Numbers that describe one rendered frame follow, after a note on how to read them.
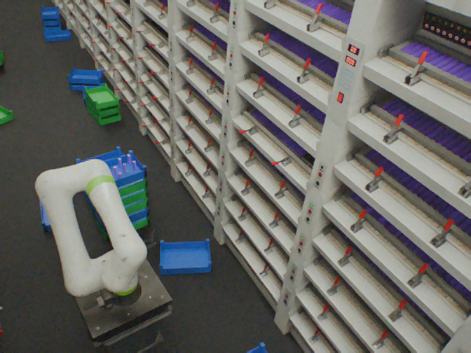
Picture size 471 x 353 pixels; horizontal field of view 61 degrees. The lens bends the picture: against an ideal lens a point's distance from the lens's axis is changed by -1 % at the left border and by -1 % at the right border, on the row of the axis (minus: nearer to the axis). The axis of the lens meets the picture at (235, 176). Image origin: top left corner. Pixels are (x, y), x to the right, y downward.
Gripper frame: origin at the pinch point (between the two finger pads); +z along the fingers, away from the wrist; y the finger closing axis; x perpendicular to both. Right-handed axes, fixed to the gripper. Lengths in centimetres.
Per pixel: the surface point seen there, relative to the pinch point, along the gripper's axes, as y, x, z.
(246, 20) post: -17, 91, 37
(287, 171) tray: 34, 59, 6
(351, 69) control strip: 13, 106, -20
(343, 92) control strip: 17, 99, -18
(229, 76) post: -6, 66, 46
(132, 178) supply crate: -9, -20, 61
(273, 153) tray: 27, 58, 18
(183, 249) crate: 43, -38, 56
